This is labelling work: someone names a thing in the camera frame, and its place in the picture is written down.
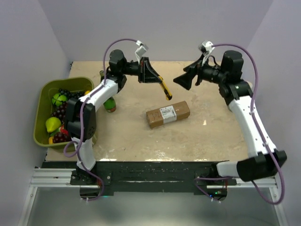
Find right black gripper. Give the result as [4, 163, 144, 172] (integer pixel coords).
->
[173, 54, 226, 91]

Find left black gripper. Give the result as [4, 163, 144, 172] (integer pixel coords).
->
[121, 57, 162, 83]

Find yellow utility knife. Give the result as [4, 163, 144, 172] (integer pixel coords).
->
[159, 76, 173, 100]

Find brown cardboard express box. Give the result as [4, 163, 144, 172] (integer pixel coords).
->
[146, 101, 190, 129]

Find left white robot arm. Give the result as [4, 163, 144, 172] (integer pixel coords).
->
[64, 49, 163, 185]

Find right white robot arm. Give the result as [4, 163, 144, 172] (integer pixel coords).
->
[173, 50, 287, 185]

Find green glass bottle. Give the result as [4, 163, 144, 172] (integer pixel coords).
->
[103, 97, 117, 113]
[99, 70, 106, 83]

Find dark black grape bunch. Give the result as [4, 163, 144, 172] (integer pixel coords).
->
[59, 89, 84, 99]

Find red purple grape bunch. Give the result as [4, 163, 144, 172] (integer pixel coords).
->
[51, 101, 68, 124]

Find red dragon fruit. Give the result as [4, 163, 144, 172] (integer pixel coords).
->
[59, 125, 69, 136]

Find yellow green pear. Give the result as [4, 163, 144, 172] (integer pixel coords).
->
[45, 117, 61, 133]

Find lower dark red grapes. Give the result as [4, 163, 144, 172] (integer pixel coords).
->
[52, 132, 71, 144]

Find olive green plastic bin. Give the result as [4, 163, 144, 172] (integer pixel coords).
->
[33, 77, 94, 151]

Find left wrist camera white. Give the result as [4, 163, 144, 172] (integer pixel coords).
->
[135, 40, 149, 62]

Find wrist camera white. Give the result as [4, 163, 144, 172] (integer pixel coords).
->
[135, 40, 149, 62]
[198, 40, 215, 64]

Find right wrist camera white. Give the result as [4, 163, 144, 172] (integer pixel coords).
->
[198, 40, 215, 64]

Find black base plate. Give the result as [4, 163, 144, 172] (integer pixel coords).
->
[42, 161, 237, 200]

